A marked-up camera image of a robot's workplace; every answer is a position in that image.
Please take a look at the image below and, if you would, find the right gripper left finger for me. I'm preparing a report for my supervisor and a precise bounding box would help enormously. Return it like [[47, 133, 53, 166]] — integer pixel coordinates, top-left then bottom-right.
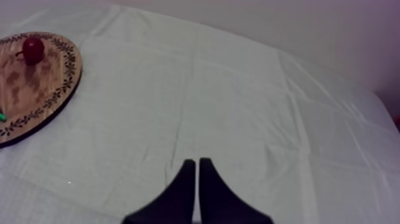
[[121, 158, 196, 224]]

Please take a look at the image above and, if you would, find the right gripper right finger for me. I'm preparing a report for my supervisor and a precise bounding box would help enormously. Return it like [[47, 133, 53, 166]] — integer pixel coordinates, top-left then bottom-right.
[[199, 157, 274, 224]]

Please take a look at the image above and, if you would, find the round wooden board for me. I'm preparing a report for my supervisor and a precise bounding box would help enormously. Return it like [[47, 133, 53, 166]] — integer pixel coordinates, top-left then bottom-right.
[[0, 31, 83, 149]]

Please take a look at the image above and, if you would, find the small red fruit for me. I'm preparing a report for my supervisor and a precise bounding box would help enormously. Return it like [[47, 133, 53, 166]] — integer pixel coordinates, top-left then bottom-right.
[[15, 36, 45, 66]]

